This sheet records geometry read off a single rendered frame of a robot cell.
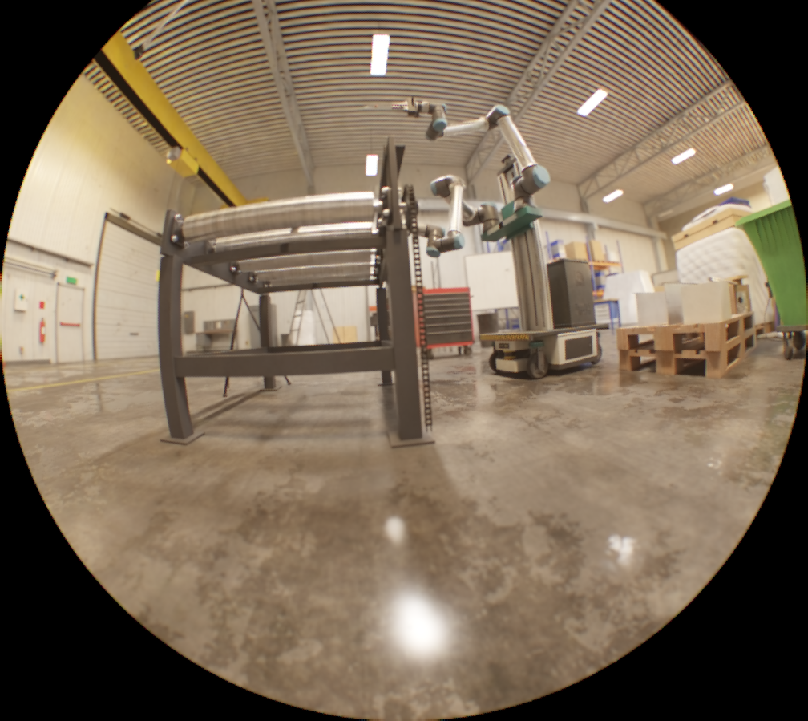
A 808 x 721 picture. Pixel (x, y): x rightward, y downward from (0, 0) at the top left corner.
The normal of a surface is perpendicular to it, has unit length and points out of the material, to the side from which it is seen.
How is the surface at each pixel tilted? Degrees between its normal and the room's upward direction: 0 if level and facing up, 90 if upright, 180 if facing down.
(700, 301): 90
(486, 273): 90
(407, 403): 90
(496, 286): 90
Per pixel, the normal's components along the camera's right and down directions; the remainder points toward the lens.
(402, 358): 0.13, -0.07
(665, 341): -0.99, 0.06
